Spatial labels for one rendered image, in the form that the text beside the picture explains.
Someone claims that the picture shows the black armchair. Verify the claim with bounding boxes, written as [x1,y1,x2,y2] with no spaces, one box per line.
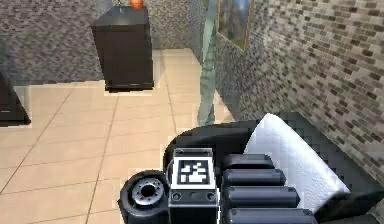
[162,111,384,224]

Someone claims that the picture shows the dark brown cabinet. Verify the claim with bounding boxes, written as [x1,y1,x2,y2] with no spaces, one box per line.
[90,5,155,93]

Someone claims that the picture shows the framed landscape picture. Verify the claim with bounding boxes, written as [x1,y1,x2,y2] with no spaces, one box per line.
[217,0,255,52]

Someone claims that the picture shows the white cushion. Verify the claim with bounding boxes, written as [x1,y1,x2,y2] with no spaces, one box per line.
[243,113,352,214]

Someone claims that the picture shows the black furniture piece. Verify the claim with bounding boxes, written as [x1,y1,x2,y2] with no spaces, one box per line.
[0,71,32,128]

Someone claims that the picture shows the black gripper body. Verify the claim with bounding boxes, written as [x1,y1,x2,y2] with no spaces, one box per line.
[117,169,171,224]

